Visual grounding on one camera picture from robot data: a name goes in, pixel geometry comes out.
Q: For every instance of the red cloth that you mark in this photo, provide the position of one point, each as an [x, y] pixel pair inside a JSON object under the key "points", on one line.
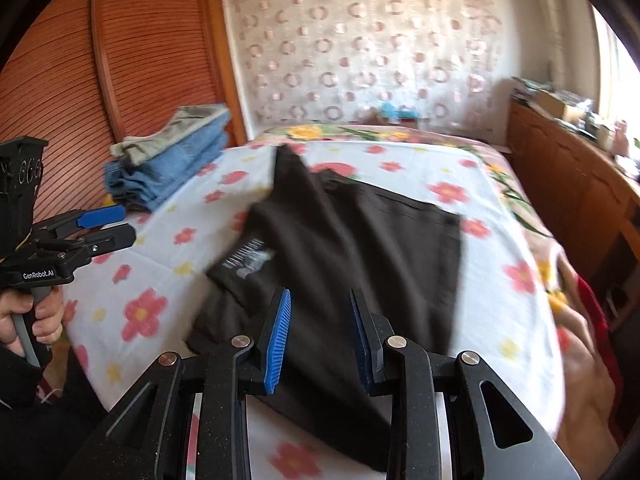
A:
{"points": [[595, 305]]}

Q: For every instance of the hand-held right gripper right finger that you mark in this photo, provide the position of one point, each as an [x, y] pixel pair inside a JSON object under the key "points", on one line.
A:
{"points": [[361, 345]]}

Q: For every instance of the pink floral blanket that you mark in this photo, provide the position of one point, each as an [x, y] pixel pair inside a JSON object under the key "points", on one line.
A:
{"points": [[585, 385]]}

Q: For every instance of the wooden slatted wardrobe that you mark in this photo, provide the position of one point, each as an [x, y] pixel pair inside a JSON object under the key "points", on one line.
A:
{"points": [[150, 60]]}

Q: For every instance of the person's left hand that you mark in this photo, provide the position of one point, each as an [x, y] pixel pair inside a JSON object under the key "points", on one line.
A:
{"points": [[47, 322]]}

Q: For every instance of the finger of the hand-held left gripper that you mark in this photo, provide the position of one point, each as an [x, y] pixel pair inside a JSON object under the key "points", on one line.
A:
{"points": [[112, 239], [102, 217]]}

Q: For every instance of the small blue toy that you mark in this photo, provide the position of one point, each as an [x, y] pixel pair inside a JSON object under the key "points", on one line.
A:
{"points": [[397, 111]]}

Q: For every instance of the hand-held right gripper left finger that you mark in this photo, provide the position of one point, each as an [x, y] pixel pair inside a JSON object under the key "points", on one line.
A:
{"points": [[277, 342]]}

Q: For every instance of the window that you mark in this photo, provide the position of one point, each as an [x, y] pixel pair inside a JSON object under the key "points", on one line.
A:
{"points": [[617, 70]]}

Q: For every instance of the folded blue jeans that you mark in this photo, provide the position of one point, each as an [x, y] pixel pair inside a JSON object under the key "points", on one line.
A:
{"points": [[155, 180]]}

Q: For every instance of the clutter on cabinet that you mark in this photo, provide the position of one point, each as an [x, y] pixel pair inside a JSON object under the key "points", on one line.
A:
{"points": [[560, 102]]}

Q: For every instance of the circle patterned curtain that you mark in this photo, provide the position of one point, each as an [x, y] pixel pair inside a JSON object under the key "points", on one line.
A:
{"points": [[350, 50]]}

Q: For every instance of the pink figure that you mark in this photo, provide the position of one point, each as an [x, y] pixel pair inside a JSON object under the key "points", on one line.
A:
{"points": [[622, 135]]}

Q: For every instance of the folded khaki pants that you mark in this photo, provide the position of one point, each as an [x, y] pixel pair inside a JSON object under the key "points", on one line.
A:
{"points": [[170, 135]]}

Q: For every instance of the wooden cabinet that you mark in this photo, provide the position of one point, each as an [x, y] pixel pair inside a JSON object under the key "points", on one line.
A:
{"points": [[565, 180]]}

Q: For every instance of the black pants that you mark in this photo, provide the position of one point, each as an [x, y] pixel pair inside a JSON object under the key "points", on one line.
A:
{"points": [[350, 240]]}

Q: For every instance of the person's left forearm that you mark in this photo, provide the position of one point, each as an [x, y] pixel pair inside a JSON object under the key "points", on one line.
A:
{"points": [[35, 425]]}

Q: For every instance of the white floral bedsheet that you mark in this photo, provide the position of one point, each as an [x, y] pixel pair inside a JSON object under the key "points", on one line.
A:
{"points": [[480, 320]]}

